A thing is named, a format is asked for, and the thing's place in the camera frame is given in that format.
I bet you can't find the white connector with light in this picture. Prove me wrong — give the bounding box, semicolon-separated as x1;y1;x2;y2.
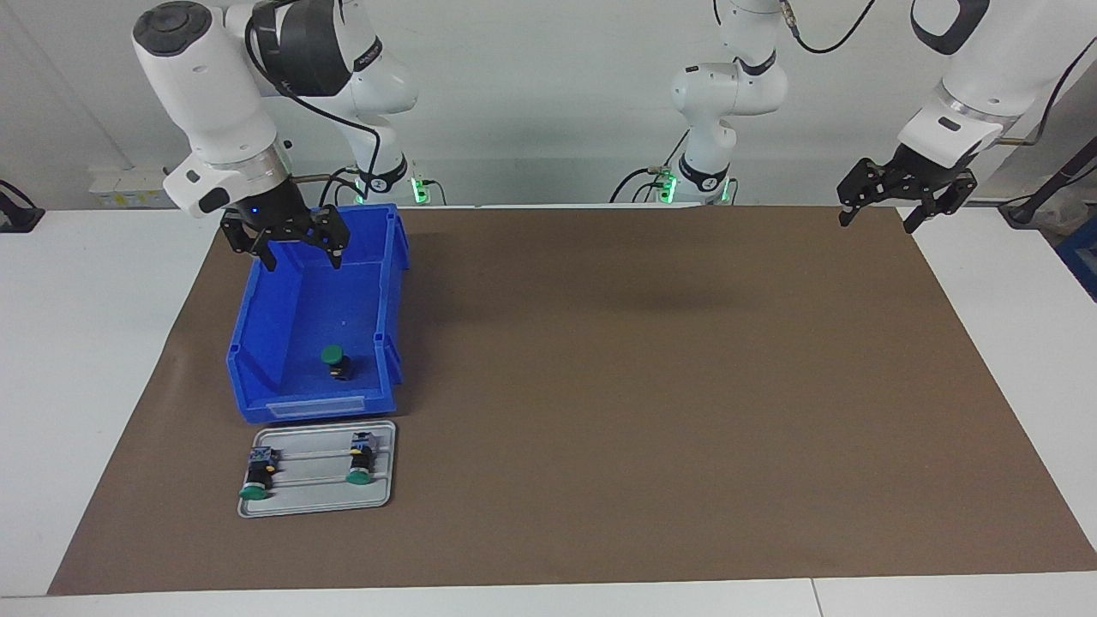
647;163;680;205
410;159;447;207

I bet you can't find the blue plastic storage bin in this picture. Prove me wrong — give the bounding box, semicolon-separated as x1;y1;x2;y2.
225;204;411;425

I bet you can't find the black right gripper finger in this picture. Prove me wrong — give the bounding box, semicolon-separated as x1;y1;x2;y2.
307;204;351;271
220;213;279;273

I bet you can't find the brown table mat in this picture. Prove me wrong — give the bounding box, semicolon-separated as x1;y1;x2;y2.
47;204;1097;597

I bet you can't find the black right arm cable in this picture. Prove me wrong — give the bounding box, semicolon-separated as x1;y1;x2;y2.
245;0;383;207

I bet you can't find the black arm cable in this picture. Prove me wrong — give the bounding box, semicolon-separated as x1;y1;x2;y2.
245;0;383;207
782;0;1097;148

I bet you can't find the black stand pole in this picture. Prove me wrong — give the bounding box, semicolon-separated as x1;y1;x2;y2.
998;137;1097;228

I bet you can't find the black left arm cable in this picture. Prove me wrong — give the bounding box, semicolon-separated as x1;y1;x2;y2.
782;0;1097;148

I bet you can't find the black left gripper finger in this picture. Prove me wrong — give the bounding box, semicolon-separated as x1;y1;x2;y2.
903;169;980;235
837;155;899;228

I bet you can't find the black base cable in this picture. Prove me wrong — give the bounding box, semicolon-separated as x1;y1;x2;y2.
609;129;691;205

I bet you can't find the blue crate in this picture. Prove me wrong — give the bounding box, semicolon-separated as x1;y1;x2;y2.
1056;219;1097;303

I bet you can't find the black table clamp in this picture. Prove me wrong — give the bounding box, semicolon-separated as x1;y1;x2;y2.
0;180;45;234

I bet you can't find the silver metal tray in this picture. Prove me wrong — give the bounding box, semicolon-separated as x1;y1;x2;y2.
237;420;398;519

